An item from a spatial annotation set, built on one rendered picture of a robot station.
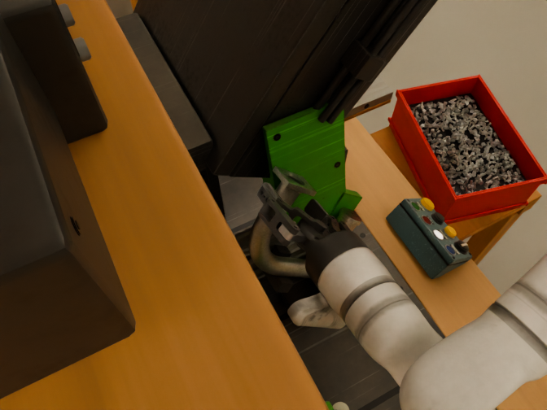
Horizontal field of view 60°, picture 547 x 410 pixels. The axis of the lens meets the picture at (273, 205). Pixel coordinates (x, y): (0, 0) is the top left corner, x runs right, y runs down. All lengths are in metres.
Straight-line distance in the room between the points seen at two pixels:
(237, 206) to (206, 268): 0.77
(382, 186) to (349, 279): 0.53
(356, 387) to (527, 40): 2.47
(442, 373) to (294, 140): 0.34
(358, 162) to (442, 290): 0.32
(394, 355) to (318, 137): 0.30
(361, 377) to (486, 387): 0.43
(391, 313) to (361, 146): 0.64
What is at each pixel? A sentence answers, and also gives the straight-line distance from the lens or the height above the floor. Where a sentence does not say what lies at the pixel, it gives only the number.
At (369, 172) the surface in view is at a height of 0.90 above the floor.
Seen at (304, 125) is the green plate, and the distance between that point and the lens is 0.62.
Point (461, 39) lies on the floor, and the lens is 2.91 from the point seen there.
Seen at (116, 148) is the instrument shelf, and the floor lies 1.54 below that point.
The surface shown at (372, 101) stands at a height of 1.13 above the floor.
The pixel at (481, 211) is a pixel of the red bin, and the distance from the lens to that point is 1.14.
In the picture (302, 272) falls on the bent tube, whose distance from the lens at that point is 0.76.
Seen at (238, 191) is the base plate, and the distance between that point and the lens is 0.99.
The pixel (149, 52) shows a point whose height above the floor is 1.24.
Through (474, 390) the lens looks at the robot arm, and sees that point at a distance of 0.45.
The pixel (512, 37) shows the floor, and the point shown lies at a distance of 3.03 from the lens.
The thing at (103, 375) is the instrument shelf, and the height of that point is 1.54.
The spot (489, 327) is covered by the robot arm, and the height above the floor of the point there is 1.32.
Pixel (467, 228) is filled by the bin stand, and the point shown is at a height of 0.80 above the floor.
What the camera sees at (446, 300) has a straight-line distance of 0.94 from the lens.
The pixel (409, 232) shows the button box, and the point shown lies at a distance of 0.94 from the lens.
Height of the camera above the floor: 1.73
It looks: 59 degrees down
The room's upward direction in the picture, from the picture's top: straight up
